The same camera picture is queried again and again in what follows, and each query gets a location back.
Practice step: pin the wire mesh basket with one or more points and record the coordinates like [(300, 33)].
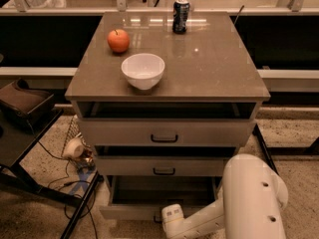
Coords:
[(73, 131)]

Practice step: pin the grey drawer cabinet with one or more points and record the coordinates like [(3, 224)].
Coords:
[(208, 75)]

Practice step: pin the brown bag on table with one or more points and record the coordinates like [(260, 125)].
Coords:
[(23, 105)]

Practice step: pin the red apple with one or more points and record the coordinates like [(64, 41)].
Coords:
[(118, 40)]

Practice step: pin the white round device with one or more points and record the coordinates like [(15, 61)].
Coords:
[(74, 148)]

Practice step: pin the black stand leg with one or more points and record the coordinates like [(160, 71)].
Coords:
[(266, 154)]

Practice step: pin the dark soda can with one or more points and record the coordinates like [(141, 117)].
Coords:
[(180, 15)]

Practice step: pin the grey drawer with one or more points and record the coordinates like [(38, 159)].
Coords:
[(167, 132), (160, 165), (144, 197)]

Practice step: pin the white bowl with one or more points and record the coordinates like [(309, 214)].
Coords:
[(143, 71)]

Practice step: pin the black side table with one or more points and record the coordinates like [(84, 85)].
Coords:
[(15, 144)]

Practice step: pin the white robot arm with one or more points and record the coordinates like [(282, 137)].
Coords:
[(249, 207)]

